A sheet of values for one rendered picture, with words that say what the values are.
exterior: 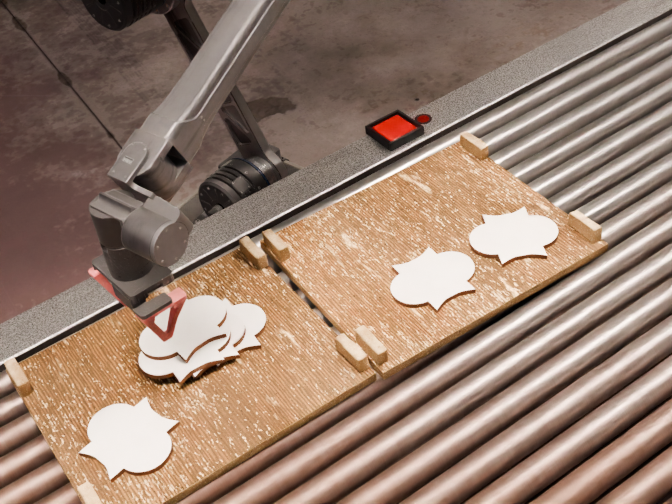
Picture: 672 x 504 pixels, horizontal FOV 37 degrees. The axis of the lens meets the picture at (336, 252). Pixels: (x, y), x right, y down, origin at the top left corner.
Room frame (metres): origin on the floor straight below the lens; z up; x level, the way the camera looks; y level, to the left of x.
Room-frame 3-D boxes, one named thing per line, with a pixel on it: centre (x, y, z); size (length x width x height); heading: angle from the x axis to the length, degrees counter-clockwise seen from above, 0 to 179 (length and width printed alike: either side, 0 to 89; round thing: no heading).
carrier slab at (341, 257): (1.13, -0.14, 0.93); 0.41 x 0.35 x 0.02; 117
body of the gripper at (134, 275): (0.97, 0.26, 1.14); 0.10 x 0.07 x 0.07; 35
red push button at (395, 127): (1.45, -0.14, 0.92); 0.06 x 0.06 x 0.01; 29
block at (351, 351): (0.92, 0.00, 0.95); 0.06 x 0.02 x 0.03; 28
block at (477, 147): (1.34, -0.26, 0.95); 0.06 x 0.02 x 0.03; 27
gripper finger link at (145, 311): (0.94, 0.25, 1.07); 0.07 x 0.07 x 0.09; 35
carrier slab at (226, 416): (0.94, 0.23, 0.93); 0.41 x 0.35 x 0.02; 118
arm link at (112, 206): (0.97, 0.26, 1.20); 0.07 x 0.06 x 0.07; 47
